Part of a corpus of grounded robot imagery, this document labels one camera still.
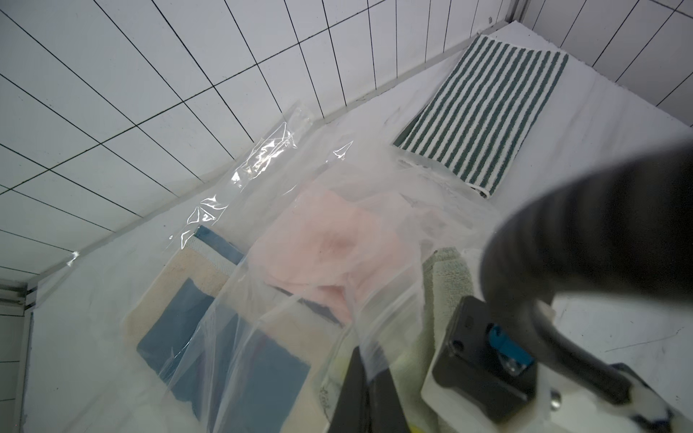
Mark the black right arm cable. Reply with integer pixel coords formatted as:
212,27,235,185
478,143,693,407

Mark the green white striped towel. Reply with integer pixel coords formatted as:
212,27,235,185
393,35,570,198

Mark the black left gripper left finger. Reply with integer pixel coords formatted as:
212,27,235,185
328,346,370,433

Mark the blue and beige towel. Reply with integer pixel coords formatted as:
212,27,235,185
123,226,344,432

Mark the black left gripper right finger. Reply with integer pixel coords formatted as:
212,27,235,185
370,369,411,433

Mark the clear plastic vacuum bag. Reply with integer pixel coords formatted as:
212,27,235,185
23,111,497,432

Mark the pink towel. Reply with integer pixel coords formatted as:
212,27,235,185
247,188,420,324

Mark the pale yellow towel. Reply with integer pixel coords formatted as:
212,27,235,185
318,247,483,433

